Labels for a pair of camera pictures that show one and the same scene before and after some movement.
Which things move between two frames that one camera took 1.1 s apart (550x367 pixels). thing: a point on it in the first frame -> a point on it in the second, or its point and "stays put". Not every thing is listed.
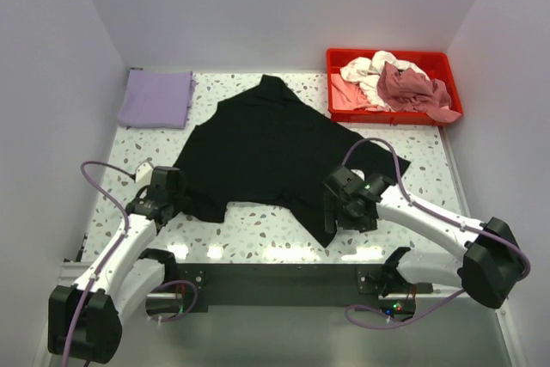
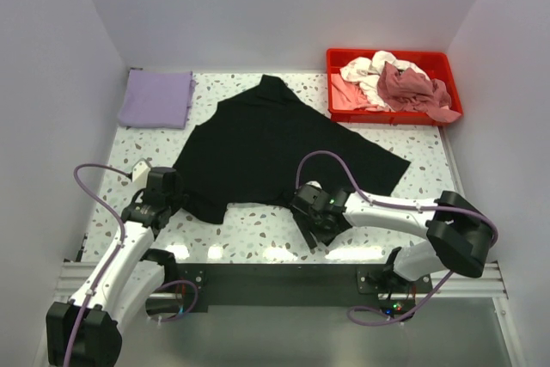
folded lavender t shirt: [156, 99] stays put
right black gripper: [363, 223] -> [324, 235]
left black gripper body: [176, 200] stays put
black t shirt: [267, 141] stays put
